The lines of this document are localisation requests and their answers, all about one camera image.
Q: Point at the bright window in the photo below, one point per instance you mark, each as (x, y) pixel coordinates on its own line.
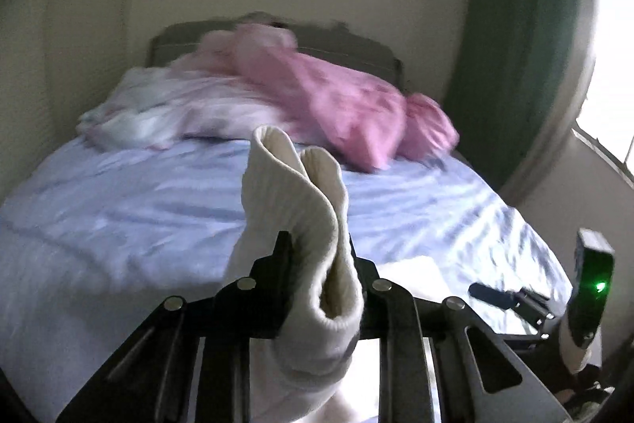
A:
(609, 96)

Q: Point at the pink blanket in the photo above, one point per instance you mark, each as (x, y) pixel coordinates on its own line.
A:
(337, 101)

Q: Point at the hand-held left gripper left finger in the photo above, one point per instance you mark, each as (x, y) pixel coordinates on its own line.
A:
(270, 277)

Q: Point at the bed with blue sheet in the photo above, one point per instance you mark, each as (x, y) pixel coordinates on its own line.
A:
(148, 215)

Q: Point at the white floral pillow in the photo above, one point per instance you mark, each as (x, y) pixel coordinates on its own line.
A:
(173, 106)

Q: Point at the dark headboard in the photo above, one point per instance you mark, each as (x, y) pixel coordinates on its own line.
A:
(366, 49)

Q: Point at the green curtain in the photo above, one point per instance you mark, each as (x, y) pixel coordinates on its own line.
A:
(515, 46)

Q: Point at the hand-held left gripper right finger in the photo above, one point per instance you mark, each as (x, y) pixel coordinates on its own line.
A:
(391, 304)

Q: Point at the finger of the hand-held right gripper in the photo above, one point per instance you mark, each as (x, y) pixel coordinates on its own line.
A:
(493, 296)

